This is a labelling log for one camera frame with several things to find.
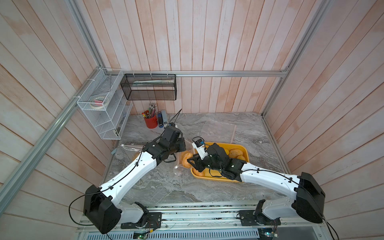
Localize blue black stapler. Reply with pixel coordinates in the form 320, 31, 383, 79
158, 111, 164, 128

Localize white wire shelf rack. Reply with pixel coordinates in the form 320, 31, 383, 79
77, 68, 132, 140

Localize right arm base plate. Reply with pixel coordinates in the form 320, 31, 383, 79
236, 200, 281, 226

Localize tape roll on shelf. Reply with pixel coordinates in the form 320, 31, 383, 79
90, 96, 110, 110

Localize clear zipper bag pink zip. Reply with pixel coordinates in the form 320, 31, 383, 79
120, 144, 144, 164

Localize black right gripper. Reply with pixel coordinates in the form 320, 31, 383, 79
186, 153, 224, 174

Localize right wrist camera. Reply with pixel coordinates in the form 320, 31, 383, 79
192, 138, 209, 160

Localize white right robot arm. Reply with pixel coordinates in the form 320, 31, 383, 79
188, 139, 326, 226

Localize clear zipper bag pink dots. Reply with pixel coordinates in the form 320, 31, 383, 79
199, 120, 237, 144

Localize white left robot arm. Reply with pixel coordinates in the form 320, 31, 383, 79
84, 124, 186, 234

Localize red pen cup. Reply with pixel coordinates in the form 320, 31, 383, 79
144, 115, 158, 129

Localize yellow plastic tray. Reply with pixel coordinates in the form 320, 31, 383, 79
191, 143, 250, 183

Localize black mesh wall basket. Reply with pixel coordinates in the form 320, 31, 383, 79
120, 74, 177, 101

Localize small potato inside bag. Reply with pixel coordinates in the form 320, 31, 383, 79
182, 151, 193, 169

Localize brown potato back right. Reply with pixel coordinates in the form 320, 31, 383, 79
229, 149, 244, 159

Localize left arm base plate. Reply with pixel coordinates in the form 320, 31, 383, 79
120, 202, 162, 230

